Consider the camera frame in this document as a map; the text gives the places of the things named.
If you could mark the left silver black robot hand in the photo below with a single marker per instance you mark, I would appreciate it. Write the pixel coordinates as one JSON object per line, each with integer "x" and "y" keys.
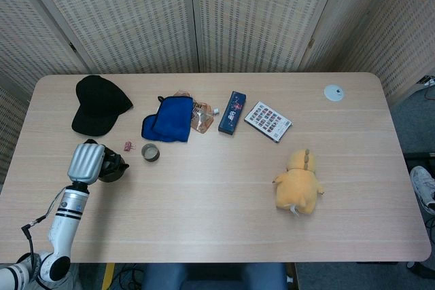
{"x": 85, "y": 162}

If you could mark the black teapot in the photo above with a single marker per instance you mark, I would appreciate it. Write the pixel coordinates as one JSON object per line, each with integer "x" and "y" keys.
{"x": 117, "y": 174}

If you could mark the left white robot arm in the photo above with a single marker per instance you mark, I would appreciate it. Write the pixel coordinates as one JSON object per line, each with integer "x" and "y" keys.
{"x": 64, "y": 225}

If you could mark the pink binder clip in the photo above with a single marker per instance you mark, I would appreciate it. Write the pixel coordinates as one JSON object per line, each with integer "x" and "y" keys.
{"x": 128, "y": 146}

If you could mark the black baseball cap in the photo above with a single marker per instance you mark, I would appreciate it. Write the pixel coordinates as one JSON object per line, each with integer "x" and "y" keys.
{"x": 98, "y": 106}

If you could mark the blue towel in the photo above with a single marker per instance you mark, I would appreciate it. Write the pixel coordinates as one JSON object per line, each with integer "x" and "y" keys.
{"x": 170, "y": 120}

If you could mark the grey cloth on floor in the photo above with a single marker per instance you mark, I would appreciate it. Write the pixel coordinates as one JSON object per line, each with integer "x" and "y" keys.
{"x": 75, "y": 278}

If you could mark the orange spout drink pouch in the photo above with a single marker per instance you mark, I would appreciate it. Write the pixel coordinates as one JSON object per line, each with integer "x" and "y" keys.
{"x": 202, "y": 122}

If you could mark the blue padded seat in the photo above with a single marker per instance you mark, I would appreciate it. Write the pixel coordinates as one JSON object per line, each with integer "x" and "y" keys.
{"x": 163, "y": 276}

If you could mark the dark blue long box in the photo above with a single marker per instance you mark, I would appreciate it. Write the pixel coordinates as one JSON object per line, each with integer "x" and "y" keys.
{"x": 231, "y": 113}

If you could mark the woven folding screen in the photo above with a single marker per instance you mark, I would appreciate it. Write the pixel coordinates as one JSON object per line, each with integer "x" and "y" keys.
{"x": 136, "y": 15}

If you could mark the flat box with picture grid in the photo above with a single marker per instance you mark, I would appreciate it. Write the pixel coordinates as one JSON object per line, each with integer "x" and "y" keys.
{"x": 268, "y": 120}

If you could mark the yellow plush toy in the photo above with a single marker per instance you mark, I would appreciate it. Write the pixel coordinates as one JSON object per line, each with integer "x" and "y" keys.
{"x": 299, "y": 184}

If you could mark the white round table grommet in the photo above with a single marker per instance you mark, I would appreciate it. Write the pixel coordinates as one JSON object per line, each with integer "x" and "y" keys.
{"x": 331, "y": 94}

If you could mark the black stand base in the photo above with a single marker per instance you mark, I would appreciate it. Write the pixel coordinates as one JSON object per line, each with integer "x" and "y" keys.
{"x": 421, "y": 156}

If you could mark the white sneaker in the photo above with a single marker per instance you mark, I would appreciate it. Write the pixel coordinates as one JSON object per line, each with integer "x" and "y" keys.
{"x": 423, "y": 181}

